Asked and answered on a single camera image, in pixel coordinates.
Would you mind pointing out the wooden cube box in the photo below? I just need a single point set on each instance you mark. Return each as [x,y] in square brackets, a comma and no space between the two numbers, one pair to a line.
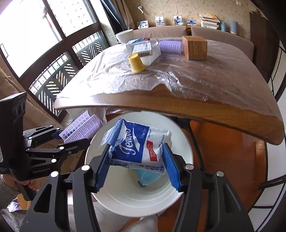
[195,47]

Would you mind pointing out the dark wooden cabinet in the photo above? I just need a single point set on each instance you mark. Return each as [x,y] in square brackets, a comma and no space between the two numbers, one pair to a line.
[266,44]

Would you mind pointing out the folding shoji screen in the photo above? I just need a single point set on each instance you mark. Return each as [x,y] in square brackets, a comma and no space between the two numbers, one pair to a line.
[268,212]

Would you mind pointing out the brown sofa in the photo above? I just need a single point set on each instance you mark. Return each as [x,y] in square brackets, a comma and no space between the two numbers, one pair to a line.
[244,45]

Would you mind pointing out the white teacup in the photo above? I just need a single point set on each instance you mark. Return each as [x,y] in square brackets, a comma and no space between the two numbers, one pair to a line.
[125,36]

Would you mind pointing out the grey cylinder speaker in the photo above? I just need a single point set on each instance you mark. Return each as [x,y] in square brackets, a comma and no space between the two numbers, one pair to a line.
[233,27]

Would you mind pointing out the photo card leftmost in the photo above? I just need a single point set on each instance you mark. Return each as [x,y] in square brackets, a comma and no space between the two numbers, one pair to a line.
[142,24]

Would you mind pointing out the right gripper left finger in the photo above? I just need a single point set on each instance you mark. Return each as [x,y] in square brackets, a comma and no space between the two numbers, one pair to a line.
[49,210]

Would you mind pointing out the yellow plastic cup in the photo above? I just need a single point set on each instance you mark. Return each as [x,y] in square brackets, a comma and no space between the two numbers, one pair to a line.
[136,63]

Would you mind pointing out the left hand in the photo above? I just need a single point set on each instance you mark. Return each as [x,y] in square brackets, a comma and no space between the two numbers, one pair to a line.
[12,182]

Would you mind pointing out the teal small cylinder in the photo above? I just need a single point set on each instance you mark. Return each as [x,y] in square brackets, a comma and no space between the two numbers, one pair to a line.
[223,26]

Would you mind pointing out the photo card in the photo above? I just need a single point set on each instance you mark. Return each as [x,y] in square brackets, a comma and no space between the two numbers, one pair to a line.
[178,20]
[142,24]
[191,22]
[160,21]

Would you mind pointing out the clear plastic table cover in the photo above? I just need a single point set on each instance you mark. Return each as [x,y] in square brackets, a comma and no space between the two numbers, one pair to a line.
[227,76]

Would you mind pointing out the purple cylindrical hair roller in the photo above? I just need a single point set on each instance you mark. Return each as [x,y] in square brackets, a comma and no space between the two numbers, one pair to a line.
[171,47]

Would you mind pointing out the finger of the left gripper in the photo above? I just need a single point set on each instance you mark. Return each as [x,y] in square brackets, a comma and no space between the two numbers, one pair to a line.
[62,149]
[42,134]

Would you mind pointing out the blue white medicine box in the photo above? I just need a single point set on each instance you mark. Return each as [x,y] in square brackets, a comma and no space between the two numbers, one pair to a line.
[128,45]

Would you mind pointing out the blue white tissue pack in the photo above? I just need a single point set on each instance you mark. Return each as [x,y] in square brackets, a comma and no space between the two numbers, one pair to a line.
[137,146]

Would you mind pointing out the white red medicine box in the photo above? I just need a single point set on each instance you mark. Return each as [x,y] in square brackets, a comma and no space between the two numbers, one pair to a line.
[143,48]

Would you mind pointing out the stack of books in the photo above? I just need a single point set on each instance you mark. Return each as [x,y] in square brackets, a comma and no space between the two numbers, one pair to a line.
[210,21]

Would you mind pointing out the white round trash bin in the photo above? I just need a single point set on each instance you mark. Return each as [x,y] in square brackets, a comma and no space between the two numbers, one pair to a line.
[137,183]

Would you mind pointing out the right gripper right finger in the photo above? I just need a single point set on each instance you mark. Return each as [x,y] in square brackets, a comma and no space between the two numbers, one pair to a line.
[225,211]

